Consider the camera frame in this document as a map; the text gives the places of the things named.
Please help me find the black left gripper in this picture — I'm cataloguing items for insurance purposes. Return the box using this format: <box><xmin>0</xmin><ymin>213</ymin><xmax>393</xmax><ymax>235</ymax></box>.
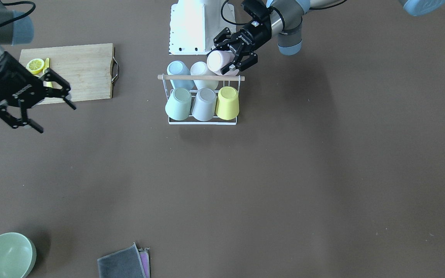
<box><xmin>212</xmin><ymin>19</ymin><xmax>272</xmax><ymax>75</ymax></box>

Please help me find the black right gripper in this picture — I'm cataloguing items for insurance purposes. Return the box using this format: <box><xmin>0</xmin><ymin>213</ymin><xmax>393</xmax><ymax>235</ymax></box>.
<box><xmin>0</xmin><ymin>52</ymin><xmax>77</xmax><ymax>134</ymax></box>

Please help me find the pink plastic cup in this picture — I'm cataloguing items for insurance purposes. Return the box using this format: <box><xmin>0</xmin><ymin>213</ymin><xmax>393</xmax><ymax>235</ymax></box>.
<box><xmin>206</xmin><ymin>50</ymin><xmax>239</xmax><ymax>76</ymax></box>

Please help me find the green plastic cup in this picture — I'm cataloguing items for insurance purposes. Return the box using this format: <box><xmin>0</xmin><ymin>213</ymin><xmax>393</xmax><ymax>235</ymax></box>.
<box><xmin>165</xmin><ymin>88</ymin><xmax>192</xmax><ymax>121</ymax></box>

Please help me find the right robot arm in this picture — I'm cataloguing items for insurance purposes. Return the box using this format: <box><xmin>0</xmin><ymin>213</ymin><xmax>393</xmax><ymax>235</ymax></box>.
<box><xmin>0</xmin><ymin>0</ymin><xmax>76</xmax><ymax>133</ymax></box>

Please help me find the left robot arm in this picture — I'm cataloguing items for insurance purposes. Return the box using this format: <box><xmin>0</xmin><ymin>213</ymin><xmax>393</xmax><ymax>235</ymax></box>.
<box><xmin>207</xmin><ymin>0</ymin><xmax>344</xmax><ymax>75</ymax></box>

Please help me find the cream white cup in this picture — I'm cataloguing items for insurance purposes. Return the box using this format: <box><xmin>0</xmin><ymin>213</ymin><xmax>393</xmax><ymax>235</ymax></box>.
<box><xmin>190</xmin><ymin>61</ymin><xmax>219</xmax><ymax>90</ymax></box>

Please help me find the yellow cup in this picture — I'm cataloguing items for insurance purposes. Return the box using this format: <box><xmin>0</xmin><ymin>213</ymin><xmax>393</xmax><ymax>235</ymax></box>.
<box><xmin>215</xmin><ymin>86</ymin><xmax>240</xmax><ymax>121</ymax></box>

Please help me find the light blue cup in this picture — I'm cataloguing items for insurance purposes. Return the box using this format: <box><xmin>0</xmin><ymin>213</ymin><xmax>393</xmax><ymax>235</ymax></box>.
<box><xmin>166</xmin><ymin>60</ymin><xmax>195</xmax><ymax>90</ymax></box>

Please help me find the grey cup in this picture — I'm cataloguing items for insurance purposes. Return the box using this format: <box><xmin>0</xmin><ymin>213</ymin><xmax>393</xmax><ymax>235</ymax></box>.
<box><xmin>191</xmin><ymin>88</ymin><xmax>217</xmax><ymax>121</ymax></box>

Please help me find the yellow plastic knife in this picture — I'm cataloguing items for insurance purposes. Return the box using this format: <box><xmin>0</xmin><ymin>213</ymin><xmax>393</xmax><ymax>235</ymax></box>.
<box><xmin>43</xmin><ymin>58</ymin><xmax>54</xmax><ymax>88</ymax></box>

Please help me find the lemon slice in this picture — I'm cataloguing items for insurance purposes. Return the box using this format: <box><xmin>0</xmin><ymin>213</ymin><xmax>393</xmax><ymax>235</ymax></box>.
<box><xmin>25</xmin><ymin>58</ymin><xmax>45</xmax><ymax>75</ymax></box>

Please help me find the wooden cutting board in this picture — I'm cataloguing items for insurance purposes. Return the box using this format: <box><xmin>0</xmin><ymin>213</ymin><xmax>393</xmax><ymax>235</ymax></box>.
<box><xmin>19</xmin><ymin>43</ymin><xmax>118</xmax><ymax>102</ymax></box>

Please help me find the green bowl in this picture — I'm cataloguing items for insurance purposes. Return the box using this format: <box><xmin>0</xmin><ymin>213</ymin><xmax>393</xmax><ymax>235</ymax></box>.
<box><xmin>0</xmin><ymin>232</ymin><xmax>37</xmax><ymax>278</ymax></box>

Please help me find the grey folded cloth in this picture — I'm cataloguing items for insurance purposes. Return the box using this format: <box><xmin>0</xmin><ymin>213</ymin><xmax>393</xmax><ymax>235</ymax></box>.
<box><xmin>97</xmin><ymin>244</ymin><xmax>145</xmax><ymax>278</ymax></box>

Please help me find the pink folded cloth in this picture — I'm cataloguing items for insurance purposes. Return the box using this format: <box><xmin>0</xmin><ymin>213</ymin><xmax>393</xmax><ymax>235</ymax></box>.
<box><xmin>138</xmin><ymin>248</ymin><xmax>151</xmax><ymax>278</ymax></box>

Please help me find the black camera cable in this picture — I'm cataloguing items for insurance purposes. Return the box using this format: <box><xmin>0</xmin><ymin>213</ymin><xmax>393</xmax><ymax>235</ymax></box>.
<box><xmin>221</xmin><ymin>0</ymin><xmax>250</xmax><ymax>27</ymax></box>

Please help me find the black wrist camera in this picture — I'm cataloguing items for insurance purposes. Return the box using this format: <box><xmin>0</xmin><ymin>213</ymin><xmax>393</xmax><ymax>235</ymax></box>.
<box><xmin>241</xmin><ymin>0</ymin><xmax>270</xmax><ymax>22</ymax></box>

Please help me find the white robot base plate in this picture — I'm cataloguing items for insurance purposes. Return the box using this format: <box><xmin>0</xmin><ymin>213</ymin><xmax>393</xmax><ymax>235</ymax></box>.
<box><xmin>168</xmin><ymin>0</ymin><xmax>236</xmax><ymax>55</ymax></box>

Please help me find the white wire cup rack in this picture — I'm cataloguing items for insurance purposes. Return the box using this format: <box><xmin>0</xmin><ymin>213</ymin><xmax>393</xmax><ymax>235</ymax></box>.
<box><xmin>157</xmin><ymin>74</ymin><xmax>246</xmax><ymax>125</ymax></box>

